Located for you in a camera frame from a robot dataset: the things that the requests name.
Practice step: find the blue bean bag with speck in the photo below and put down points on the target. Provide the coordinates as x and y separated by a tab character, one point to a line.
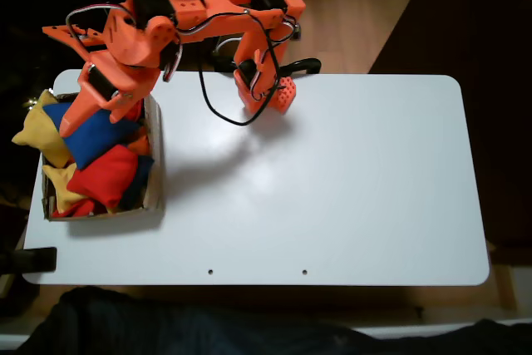
99	139

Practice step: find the yellow bean bag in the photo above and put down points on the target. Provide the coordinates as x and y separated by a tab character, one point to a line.
41	134
62	188

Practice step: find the orange bean bag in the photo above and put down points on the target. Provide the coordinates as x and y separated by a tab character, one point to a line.
139	145

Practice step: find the cardboard box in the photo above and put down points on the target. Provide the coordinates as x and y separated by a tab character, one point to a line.
154	164

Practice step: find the black table clamp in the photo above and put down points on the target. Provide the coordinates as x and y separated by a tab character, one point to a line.
224	64
309	65

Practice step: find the dark blue fabric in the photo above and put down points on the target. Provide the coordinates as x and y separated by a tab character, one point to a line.
166	326

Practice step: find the orange gripper camera mount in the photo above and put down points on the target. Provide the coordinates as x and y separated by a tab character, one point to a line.
58	33

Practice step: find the black bracket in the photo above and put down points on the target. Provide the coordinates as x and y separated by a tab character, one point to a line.
33	260

